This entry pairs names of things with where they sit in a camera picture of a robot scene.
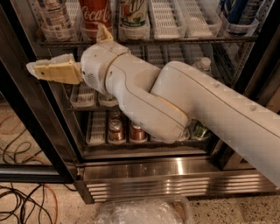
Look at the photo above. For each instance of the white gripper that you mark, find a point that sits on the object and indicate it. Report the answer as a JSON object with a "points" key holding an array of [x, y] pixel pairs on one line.
{"points": [[94, 62]]}

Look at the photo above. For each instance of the blue label plastic bottle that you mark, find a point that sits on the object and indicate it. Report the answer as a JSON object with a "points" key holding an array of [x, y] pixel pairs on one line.
{"points": [[57, 23]]}

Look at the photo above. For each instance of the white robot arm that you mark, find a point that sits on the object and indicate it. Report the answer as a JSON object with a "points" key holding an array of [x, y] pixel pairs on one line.
{"points": [[162, 101]]}

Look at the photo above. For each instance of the red Coca-Cola bottle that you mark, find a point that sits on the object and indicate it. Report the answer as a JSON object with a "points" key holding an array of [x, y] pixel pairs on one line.
{"points": [[95, 12]]}

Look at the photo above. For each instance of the white patterned can middle shelf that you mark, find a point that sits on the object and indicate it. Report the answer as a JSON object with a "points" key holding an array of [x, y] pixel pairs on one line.
{"points": [[106, 98]]}

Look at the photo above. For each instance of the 7Up soda bottle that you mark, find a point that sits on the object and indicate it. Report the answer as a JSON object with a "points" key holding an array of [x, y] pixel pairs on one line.
{"points": [[133, 18]]}

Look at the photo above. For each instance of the copper can rear bottom shelf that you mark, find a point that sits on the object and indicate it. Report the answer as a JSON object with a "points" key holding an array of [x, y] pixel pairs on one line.
{"points": [[115, 115]]}

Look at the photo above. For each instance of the copper can shelf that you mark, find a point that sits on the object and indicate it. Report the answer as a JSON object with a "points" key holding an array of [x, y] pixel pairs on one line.
{"points": [[115, 131], [115, 115]]}

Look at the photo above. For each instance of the copper can front bottom shelf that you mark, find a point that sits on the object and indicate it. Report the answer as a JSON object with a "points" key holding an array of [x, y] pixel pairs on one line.
{"points": [[115, 131]]}

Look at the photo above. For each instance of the red can front bottom shelf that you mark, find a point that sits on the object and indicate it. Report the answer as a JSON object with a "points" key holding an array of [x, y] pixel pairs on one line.
{"points": [[136, 133]]}

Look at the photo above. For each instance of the black fridge door left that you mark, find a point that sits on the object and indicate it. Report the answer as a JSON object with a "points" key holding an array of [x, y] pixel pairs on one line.
{"points": [[31, 99]]}

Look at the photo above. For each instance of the clear water bottle middle shelf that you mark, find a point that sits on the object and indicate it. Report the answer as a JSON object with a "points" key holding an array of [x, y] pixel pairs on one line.
{"points": [[204, 65]]}

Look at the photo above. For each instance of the green can bottom shelf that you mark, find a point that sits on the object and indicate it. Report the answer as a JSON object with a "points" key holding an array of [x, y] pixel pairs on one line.
{"points": [[200, 131]]}

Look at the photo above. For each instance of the blue Pepsi bottle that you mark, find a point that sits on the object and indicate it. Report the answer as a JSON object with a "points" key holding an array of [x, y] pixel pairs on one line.
{"points": [[240, 12]]}

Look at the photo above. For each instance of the clear plastic bag bin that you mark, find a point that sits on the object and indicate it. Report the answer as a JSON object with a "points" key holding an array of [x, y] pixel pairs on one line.
{"points": [[151, 210]]}

